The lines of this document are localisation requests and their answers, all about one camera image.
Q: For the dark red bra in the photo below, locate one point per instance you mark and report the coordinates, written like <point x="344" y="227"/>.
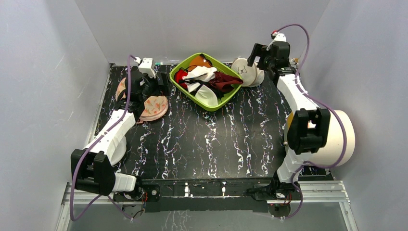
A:
<point x="224" y="83"/>

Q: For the red garment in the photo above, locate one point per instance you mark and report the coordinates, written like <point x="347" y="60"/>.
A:
<point x="179" y="78"/>

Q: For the pink floral laundry bag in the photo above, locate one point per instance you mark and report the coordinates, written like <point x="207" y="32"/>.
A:
<point x="155" y="107"/>

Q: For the pale green bra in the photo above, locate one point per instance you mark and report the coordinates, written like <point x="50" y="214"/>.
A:
<point x="206" y="96"/>

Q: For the white cylindrical drum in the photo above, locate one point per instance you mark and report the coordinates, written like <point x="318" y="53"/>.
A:
<point x="329" y="154"/>

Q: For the orange bra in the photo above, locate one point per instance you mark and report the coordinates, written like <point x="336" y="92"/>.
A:
<point x="199" y="60"/>

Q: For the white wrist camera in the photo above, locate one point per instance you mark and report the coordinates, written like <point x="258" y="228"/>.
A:
<point x="278" y="36"/>
<point x="146" y="66"/>

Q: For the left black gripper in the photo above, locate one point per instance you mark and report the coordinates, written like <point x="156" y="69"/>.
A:
<point x="165" y="89"/>

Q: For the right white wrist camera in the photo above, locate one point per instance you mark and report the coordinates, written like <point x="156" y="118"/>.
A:
<point x="278" y="36"/>

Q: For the aluminium frame rail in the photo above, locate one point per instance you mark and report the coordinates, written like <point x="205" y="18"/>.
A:
<point x="312" y="191"/>

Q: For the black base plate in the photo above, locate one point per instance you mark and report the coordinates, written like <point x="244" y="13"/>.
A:
<point x="209" y="194"/>

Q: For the white mesh laundry bag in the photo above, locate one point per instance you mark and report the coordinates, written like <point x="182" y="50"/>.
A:
<point x="252" y="76"/>

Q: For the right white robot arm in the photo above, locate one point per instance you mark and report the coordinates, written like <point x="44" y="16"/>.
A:
<point x="307" y="125"/>

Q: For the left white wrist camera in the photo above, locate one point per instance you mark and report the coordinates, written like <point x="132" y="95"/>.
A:
<point x="146" y="66"/>

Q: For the green plastic basket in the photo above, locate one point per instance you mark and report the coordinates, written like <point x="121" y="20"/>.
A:
<point x="223" y="98"/>

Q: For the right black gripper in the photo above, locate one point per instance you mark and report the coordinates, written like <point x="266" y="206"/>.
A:
<point x="259" y="54"/>

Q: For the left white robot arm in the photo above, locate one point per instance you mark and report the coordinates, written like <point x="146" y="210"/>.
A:
<point x="93" y="167"/>

